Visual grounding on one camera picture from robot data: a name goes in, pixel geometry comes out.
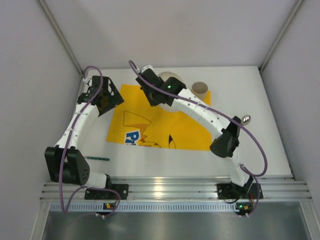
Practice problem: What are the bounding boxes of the spoon with teal handle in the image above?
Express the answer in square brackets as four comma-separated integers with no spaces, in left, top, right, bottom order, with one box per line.
[241,115,251,126]

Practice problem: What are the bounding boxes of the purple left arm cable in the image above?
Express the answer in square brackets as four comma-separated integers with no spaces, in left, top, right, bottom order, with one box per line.
[59,65,122,218]

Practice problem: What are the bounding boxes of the yellow cartoon print cloth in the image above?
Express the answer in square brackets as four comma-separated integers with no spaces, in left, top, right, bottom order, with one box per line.
[106,84,212,151]

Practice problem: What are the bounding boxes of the beige paper cup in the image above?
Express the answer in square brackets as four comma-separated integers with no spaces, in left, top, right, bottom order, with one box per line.
[191,81,209,101]

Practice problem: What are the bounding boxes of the left aluminium corner post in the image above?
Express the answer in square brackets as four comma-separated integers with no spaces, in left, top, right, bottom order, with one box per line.
[36,0,83,75]

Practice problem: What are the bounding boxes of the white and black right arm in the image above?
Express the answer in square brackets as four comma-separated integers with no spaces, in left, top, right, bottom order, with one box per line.
[136,68,253,194]

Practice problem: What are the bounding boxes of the right aluminium corner post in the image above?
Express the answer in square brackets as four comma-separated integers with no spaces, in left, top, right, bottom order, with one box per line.
[258,0,306,74]

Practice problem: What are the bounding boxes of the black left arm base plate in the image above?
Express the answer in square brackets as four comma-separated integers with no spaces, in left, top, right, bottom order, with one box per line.
[84,183,129,200]

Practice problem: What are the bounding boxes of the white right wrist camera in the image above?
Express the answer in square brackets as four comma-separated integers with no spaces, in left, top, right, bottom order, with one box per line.
[141,64,154,73]

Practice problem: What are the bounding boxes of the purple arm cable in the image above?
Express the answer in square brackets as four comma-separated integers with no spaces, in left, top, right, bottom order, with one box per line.
[59,65,122,218]
[128,59,269,216]

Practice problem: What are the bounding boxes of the aluminium corner post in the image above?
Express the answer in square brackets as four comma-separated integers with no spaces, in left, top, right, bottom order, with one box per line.
[36,0,83,75]
[258,0,306,74]

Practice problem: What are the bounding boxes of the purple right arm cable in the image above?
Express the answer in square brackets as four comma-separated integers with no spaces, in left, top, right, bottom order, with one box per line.
[128,59,269,216]

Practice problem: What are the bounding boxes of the perforated grey cable duct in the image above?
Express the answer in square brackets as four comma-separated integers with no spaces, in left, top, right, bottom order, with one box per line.
[49,201,256,213]

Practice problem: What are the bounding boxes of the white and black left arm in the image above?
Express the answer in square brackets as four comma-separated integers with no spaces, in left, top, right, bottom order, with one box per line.
[44,75,124,189]

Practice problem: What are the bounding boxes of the fork with teal handle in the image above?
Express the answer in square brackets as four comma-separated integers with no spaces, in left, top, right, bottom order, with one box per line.
[86,156,110,161]

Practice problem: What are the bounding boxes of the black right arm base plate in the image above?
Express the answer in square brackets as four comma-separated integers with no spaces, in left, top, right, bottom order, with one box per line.
[216,183,264,200]

